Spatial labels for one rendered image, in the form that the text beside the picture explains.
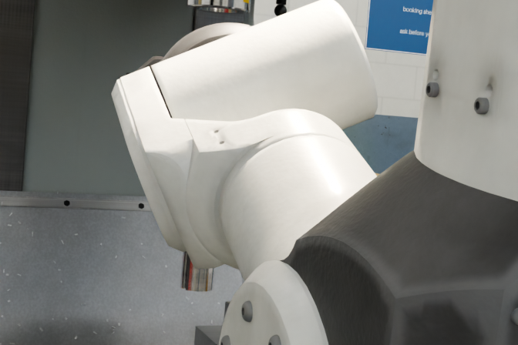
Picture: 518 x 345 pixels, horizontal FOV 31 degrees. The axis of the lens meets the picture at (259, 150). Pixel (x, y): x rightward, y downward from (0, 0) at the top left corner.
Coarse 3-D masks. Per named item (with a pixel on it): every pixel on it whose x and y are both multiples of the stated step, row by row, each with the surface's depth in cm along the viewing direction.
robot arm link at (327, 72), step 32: (320, 0) 46; (192, 32) 51; (224, 32) 51; (256, 32) 45; (288, 32) 44; (320, 32) 44; (352, 32) 44; (160, 64) 45; (192, 64) 44; (224, 64) 44; (256, 64) 43; (288, 64) 43; (320, 64) 43; (352, 64) 44; (192, 96) 43; (224, 96) 43; (256, 96) 43; (288, 96) 43; (320, 96) 44; (352, 96) 44
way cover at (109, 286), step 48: (0, 192) 100; (0, 240) 98; (48, 240) 100; (96, 240) 102; (144, 240) 104; (0, 288) 96; (48, 288) 98; (96, 288) 100; (144, 288) 101; (0, 336) 94; (48, 336) 95; (96, 336) 97; (144, 336) 99; (192, 336) 101
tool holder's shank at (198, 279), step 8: (184, 256) 69; (184, 264) 69; (192, 264) 69; (184, 272) 69; (192, 272) 69; (200, 272) 69; (208, 272) 69; (184, 280) 69; (192, 280) 69; (200, 280) 69; (208, 280) 69; (184, 288) 69; (192, 288) 69; (200, 288) 69; (208, 288) 69
